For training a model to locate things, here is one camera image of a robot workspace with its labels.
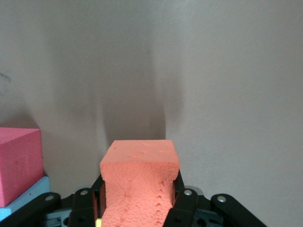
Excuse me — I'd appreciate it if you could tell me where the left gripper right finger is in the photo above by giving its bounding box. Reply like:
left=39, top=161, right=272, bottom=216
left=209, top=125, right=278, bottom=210
left=163, top=172, right=266, bottom=227

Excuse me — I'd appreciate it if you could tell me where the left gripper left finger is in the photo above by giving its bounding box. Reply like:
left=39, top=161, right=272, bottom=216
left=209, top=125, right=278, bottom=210
left=7, top=177, right=105, bottom=227

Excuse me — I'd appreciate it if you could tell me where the blue foam block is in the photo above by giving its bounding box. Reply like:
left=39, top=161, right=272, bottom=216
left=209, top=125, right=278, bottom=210
left=0, top=175, right=51, bottom=227

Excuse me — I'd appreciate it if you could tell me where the orange foam block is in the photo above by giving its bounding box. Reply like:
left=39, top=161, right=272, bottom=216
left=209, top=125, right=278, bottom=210
left=99, top=139, right=180, bottom=227

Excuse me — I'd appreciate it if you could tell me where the red foam block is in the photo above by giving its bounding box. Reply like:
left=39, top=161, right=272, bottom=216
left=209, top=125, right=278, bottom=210
left=0, top=127, right=45, bottom=209

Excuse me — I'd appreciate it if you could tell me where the brown table cover sheet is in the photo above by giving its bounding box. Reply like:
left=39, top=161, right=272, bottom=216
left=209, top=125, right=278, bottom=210
left=0, top=0, right=303, bottom=227

